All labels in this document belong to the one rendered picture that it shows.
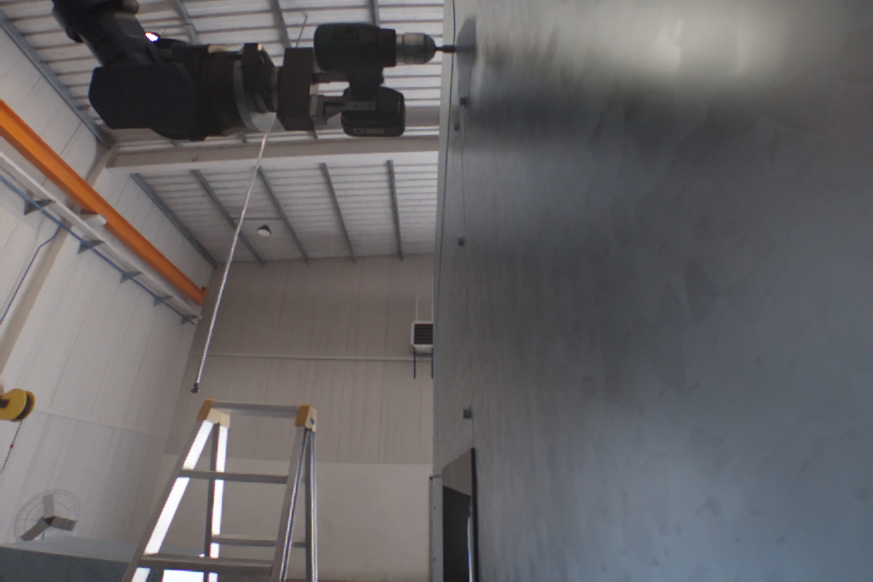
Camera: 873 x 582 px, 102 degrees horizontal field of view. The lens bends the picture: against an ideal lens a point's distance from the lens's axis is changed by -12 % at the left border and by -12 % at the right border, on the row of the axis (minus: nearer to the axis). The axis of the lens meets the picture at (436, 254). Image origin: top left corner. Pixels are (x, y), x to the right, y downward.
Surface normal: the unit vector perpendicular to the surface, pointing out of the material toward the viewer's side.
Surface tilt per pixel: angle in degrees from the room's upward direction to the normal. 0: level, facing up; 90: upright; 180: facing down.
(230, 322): 90
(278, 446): 90
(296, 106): 108
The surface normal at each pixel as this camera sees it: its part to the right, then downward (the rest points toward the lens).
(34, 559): 0.02, -0.50
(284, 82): 0.02, -0.20
